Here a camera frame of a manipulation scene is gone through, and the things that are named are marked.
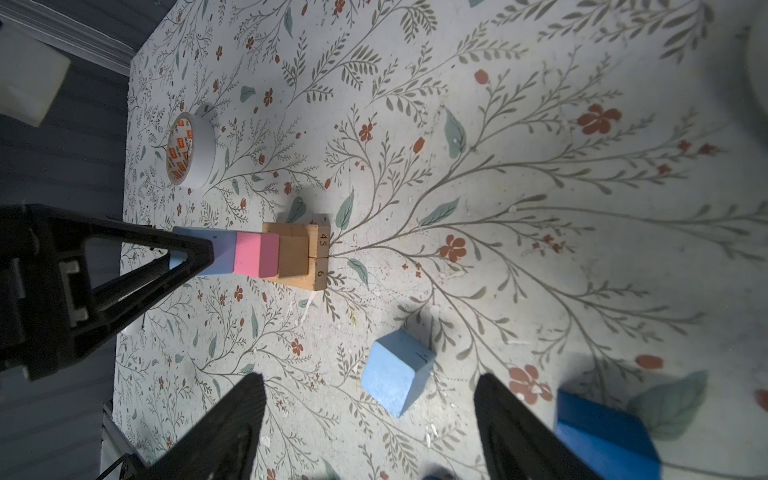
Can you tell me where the pink block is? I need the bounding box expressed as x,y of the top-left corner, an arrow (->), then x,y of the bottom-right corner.
233,232 -> 280,279

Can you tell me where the small white plastic clip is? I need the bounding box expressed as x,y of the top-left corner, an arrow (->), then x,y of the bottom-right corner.
121,319 -> 143,335

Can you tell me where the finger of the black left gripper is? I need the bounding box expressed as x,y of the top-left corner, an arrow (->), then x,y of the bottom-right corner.
35,205 -> 209,375

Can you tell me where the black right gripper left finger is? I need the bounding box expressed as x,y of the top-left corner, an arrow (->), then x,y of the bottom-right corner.
140,373 -> 267,479

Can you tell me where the dark blue cube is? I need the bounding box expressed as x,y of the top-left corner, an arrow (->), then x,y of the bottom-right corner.
554,391 -> 661,479

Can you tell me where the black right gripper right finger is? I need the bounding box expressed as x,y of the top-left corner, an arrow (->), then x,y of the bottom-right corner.
473,374 -> 599,479

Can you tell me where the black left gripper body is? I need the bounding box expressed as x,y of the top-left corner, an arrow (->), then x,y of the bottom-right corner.
1,205 -> 40,381

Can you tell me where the plain wooden block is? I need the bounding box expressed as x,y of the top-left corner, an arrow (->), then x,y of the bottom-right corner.
277,235 -> 309,279

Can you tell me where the wooden block with holes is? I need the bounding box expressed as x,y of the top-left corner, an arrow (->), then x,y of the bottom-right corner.
262,222 -> 331,292

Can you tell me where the white round device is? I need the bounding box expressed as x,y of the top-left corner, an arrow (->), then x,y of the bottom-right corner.
746,4 -> 768,113

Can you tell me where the tape roll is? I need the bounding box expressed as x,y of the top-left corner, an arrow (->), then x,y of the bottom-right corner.
165,112 -> 216,189

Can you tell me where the light blue cube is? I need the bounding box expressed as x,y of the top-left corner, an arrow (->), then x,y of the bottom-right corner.
172,226 -> 237,277

